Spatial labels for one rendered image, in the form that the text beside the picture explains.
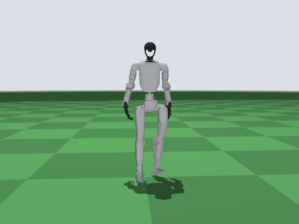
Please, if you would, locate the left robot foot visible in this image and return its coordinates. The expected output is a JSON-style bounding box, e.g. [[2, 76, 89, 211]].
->
[[151, 168, 166, 176]]

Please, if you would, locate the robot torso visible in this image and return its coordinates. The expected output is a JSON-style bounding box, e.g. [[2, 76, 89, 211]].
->
[[139, 60, 161, 113]]

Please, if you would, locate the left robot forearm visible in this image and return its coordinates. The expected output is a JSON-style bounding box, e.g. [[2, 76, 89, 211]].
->
[[164, 88, 172, 106]]

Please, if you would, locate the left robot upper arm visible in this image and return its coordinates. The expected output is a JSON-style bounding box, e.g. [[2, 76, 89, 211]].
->
[[160, 63, 171, 90]]

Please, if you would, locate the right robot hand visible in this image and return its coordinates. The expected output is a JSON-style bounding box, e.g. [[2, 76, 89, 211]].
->
[[123, 102, 133, 120]]

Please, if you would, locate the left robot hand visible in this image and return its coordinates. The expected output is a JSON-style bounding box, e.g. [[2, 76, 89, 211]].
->
[[166, 102, 171, 119]]

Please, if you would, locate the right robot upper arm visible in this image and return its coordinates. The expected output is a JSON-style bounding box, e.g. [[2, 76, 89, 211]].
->
[[127, 63, 140, 90]]

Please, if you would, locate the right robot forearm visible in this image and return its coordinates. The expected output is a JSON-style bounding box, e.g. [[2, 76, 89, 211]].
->
[[122, 87, 132, 105]]

